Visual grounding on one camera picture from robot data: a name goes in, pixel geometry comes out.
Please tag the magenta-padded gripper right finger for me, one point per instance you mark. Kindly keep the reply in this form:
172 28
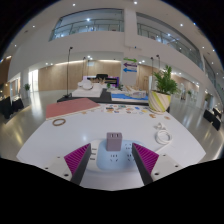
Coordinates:
146 159

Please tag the blue flat board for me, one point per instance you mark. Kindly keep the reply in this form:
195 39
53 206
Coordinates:
128 97

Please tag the direction sign with arrows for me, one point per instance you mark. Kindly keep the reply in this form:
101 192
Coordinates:
130 65

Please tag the purple-lit display screen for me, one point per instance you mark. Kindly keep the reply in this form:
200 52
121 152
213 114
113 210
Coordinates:
111 80

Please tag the group of dark chairs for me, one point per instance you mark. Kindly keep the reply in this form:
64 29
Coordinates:
213 118
10 106

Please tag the small grey-mauve charger block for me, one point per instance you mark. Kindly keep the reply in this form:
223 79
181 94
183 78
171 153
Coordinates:
114 142

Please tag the small green floor plant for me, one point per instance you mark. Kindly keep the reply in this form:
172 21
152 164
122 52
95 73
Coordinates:
27 87

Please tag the flat pink-red mat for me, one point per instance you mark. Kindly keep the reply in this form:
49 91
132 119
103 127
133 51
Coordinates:
71 107

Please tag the white architectural model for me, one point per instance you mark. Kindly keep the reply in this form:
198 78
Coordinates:
87 89

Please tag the tall black stand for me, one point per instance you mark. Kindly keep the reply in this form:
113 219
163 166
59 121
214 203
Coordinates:
68 73

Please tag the potted plant in striped pot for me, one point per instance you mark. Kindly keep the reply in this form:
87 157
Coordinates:
159 100

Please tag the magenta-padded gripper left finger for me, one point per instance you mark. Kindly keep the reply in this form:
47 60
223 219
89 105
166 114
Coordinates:
77 158

